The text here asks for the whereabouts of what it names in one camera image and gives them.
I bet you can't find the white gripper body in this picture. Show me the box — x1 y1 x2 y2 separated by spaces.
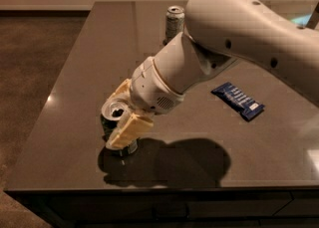
130 57 184 114

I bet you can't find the white green soda can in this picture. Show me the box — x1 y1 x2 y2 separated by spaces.
163 5 184 45

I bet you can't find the blue snack bar wrapper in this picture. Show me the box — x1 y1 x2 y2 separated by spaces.
211 82 264 121

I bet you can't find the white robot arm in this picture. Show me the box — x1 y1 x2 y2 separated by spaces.
102 0 319 150

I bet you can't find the dark cabinet under table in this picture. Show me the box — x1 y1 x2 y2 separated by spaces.
6 188 319 228

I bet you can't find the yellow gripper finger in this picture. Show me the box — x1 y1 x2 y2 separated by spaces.
106 111 154 150
109 79 131 104

